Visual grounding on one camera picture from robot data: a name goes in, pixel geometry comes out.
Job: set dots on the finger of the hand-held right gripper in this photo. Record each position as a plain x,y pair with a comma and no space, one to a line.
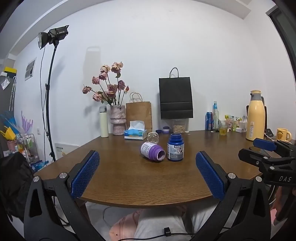
264,144
252,157

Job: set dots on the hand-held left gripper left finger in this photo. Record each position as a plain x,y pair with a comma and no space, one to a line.
85,176

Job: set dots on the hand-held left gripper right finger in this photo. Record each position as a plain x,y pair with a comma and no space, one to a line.
210,178

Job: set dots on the purple cup with white label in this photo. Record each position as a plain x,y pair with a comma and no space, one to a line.
151,151

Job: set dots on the small clear glass cup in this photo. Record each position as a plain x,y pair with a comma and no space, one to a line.
153,137

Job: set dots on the person's right hand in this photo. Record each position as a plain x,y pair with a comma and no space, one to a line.
275,204

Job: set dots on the small black device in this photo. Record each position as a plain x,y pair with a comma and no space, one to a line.
269,133

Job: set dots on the yellow mug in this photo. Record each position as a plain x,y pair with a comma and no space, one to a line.
282,134

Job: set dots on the yellow thermos jug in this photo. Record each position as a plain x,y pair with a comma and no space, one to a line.
255,118

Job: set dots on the white charger block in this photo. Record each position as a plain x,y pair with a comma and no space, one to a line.
241,126

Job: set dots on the glass of yellow drink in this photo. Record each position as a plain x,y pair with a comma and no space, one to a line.
223,129

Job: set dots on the colourful snack packets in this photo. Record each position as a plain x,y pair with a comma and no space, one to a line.
230,121

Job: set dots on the blue bottle with label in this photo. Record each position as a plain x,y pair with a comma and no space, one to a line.
175,148

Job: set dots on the blue packet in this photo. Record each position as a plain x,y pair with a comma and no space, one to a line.
39,165

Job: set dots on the clear bottle with blue cap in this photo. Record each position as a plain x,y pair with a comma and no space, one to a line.
215,115

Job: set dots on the blue soda can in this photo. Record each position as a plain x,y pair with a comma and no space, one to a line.
208,121

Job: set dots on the cream thermos bottle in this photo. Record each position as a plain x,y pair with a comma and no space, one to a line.
104,122

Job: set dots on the clear jar of oats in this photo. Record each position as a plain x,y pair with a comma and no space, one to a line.
178,127

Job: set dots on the pink ceramic vase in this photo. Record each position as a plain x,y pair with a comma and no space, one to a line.
118,120

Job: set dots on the small purple jar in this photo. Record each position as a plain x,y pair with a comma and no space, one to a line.
166,130

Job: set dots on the blue tissue box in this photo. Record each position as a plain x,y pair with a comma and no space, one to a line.
135,134

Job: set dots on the person's legs in grey pants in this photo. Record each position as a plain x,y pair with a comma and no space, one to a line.
157,227

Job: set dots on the black backpack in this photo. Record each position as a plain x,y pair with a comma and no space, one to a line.
13,185

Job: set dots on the purple clothes hangers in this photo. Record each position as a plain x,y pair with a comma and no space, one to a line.
26,122

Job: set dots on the brown paper bag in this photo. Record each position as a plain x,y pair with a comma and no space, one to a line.
138,113

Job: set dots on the black paper bag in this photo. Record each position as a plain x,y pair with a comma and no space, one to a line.
175,99

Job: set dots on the dried pink roses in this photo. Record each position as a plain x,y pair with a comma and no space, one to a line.
108,90

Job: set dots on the blue clothes hangers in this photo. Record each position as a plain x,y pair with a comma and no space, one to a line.
8,120

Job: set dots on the dark door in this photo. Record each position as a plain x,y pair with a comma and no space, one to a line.
285,34

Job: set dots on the yellow and black box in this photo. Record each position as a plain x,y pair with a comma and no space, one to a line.
10,71

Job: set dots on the studio light on stand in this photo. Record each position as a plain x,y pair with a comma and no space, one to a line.
54,34

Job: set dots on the white wall socket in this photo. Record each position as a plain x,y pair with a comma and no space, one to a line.
38,131

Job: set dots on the wall poster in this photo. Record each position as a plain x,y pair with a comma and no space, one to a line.
30,69

